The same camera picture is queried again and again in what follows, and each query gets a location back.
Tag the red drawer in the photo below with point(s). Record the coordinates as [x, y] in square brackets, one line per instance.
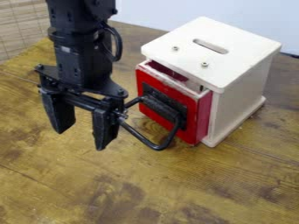
[184, 95]

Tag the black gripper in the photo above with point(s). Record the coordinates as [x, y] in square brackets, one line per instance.
[79, 83]

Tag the black metal drawer handle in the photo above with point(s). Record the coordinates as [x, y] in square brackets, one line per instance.
[166, 111]

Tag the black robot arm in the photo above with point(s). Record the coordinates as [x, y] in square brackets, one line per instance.
[79, 23]

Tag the white wooden box cabinet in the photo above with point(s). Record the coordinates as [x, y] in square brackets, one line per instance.
[239, 56]

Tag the right screw on box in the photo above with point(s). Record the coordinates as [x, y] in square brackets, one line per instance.
[204, 64]

